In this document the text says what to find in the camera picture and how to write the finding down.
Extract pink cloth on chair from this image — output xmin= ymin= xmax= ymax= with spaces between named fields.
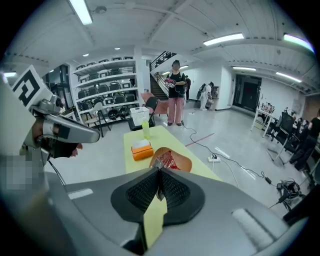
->
xmin=140 ymin=91 xmax=171 ymax=117

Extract black office chair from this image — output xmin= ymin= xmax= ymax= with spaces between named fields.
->
xmin=266 ymin=111 xmax=297 ymax=166

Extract tangle of black cables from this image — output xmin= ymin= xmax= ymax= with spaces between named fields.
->
xmin=276 ymin=178 xmax=305 ymax=208

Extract black balcony railing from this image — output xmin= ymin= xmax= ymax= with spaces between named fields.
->
xmin=149 ymin=51 xmax=178 ymax=68

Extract black metal staircase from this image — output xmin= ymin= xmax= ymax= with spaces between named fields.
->
xmin=149 ymin=72 xmax=171 ymax=101

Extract rows of black cases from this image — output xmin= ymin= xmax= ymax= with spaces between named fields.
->
xmin=76 ymin=58 xmax=137 ymax=112

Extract green plastic bottle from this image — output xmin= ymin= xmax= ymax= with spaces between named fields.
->
xmin=141 ymin=119 xmax=151 ymax=140

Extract brown wooden bowl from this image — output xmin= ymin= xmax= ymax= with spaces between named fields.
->
xmin=149 ymin=146 xmax=193 ymax=173

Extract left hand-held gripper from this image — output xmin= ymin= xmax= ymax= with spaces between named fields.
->
xmin=11 ymin=64 xmax=101 ymax=166

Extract person's left hand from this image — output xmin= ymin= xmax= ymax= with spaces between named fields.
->
xmin=48 ymin=140 xmax=84 ymax=160

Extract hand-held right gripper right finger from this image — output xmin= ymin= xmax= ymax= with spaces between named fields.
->
xmin=147 ymin=166 xmax=305 ymax=256

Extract black folding chair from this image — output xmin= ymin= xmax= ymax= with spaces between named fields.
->
xmin=128 ymin=96 xmax=159 ymax=132

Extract orange tissue box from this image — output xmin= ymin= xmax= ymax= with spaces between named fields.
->
xmin=130 ymin=139 xmax=155 ymax=161

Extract grey shell chair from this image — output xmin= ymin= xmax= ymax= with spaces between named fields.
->
xmin=84 ymin=101 xmax=112 ymax=138

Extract yellow-green table top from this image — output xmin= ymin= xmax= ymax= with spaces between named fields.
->
xmin=123 ymin=124 xmax=223 ymax=250

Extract black helmet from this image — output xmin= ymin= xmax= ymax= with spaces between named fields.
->
xmin=107 ymin=107 xmax=120 ymax=121
xmin=119 ymin=106 xmax=131 ymax=120

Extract white work table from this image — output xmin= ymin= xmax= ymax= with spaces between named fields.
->
xmin=250 ymin=107 xmax=276 ymax=138

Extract black double door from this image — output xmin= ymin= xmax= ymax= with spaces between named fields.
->
xmin=232 ymin=74 xmax=263 ymax=113

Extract small red packet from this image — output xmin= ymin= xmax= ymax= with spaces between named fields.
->
xmin=152 ymin=151 xmax=181 ymax=171

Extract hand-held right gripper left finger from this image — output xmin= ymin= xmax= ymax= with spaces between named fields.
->
xmin=64 ymin=166 xmax=162 ymax=256

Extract white shelf rack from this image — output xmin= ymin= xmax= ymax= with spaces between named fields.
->
xmin=72 ymin=57 xmax=141 ymax=126

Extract white plastic basket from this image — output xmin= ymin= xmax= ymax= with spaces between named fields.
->
xmin=129 ymin=106 xmax=150 ymax=126

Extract grey cabinet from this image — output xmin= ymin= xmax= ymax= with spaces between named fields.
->
xmin=207 ymin=86 xmax=220 ymax=111

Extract black floor cable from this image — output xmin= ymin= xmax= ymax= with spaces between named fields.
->
xmin=183 ymin=122 xmax=216 ymax=157

